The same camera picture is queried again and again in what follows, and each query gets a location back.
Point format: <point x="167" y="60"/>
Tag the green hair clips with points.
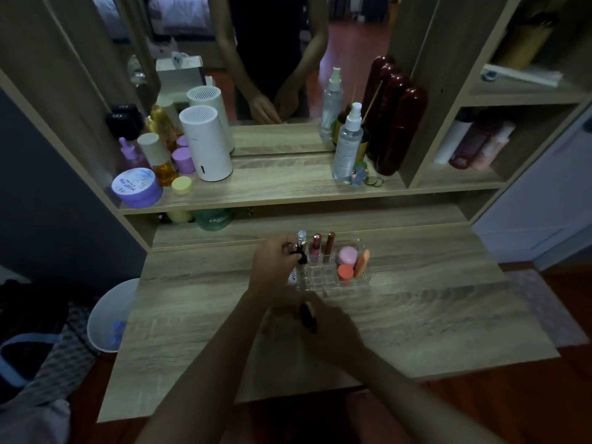
<point x="373" y="181"/>

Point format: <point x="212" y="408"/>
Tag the small yellow jar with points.
<point x="182" y="185"/>

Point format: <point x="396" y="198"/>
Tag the person's right hand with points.
<point x="330" y="335"/>

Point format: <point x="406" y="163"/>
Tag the clear spray bottle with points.
<point x="348" y="145"/>

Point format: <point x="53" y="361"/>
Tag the white cylindrical humidifier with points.
<point x="206" y="145"/>

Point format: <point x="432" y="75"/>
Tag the pink lip gloss tube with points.
<point x="316" y="247"/>

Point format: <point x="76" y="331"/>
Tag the person's left forearm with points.
<point x="212" y="369"/>

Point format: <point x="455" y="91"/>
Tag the pink bottle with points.
<point x="493" y="146"/>

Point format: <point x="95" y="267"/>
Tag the person's right fingers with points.
<point x="296" y="319"/>

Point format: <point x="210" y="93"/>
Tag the grey floor rug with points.
<point x="548" y="307"/>

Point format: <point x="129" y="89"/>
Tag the dark red bottle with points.
<point x="468" y="147"/>

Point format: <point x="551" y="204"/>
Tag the orange round sponge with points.
<point x="345" y="272"/>

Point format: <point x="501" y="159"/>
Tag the person's left fingers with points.
<point x="289" y="248"/>

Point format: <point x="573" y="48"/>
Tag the white cabinet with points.
<point x="541" y="203"/>

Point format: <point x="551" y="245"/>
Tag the clear acrylic makeup organizer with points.
<point x="333" y="282"/>

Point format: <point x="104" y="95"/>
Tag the wooden vanity shelf unit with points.
<point x="434" y="87"/>

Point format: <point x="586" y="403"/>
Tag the black lipstick tube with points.
<point x="309" y="319"/>

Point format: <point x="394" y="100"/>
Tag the wall mirror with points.
<point x="259" y="64"/>

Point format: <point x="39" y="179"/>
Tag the checked cloth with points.
<point x="64" y="360"/>

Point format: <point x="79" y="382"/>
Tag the amber bottle with white cap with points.
<point x="157" y="161"/>

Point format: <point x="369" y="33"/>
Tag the white flat packet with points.
<point x="522" y="74"/>

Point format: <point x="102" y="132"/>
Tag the amber reed diffuser bottle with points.
<point x="364" y="143"/>

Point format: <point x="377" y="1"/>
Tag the purple round jar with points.
<point x="137" y="187"/>

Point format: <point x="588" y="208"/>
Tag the lipstick with clear cap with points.
<point x="302" y="247"/>

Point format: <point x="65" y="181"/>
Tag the golden brown bottle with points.
<point x="527" y="41"/>

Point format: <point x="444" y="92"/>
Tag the brown lip gloss tube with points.
<point x="329" y="242"/>

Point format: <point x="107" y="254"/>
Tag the white waste bin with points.
<point x="111" y="316"/>

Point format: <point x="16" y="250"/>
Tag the peach makeup stick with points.
<point x="362" y="263"/>

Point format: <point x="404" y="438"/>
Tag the person's right forearm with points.
<point x="416" y="402"/>

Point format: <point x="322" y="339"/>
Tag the pale yellow jar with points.
<point x="179" y="216"/>

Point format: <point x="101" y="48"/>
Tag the small colourful figurine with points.
<point x="358" y="173"/>

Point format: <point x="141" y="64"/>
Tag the dark red glossy case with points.
<point x="400" y="131"/>

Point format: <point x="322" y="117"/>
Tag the purple pump bottle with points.
<point x="130" y="156"/>

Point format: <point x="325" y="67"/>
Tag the green jar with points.
<point x="213" y="219"/>

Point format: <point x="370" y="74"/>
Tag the bottle with purple cap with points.
<point x="184" y="160"/>

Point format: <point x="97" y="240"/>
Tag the person's left hand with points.
<point x="270" y="272"/>

